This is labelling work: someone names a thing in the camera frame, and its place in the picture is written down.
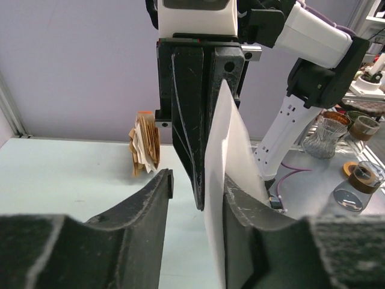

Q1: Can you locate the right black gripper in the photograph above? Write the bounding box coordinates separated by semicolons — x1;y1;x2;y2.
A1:
155;33;262;211

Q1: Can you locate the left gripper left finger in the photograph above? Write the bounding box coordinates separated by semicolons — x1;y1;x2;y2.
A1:
1;169;174;288

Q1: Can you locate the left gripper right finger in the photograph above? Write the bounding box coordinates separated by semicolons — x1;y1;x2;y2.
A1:
223;177;384;288

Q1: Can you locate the white paper coffee filter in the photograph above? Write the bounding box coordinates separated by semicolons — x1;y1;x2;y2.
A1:
203;80;268;288

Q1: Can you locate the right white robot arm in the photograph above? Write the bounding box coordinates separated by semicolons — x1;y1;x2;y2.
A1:
146;1;369;210

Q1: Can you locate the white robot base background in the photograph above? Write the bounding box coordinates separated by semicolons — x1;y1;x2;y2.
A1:
350;53;384;99

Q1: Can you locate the orange filter holder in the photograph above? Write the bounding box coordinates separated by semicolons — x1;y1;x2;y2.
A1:
137;111;153;115

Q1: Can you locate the stack of paper filters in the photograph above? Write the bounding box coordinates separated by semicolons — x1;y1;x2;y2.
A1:
129;114;161;177

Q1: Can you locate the glass carafe with wooden collar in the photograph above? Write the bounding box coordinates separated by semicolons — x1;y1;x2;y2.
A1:
331;161;384;214

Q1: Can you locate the ribbed clear glass carafe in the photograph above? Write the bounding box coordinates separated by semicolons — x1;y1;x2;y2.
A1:
302;111;351;160

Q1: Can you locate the brown banded glass cup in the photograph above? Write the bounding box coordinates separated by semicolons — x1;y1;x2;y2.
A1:
345;111;380;141

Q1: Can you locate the right aluminium frame post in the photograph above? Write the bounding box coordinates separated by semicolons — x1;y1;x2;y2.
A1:
1;74;32;138

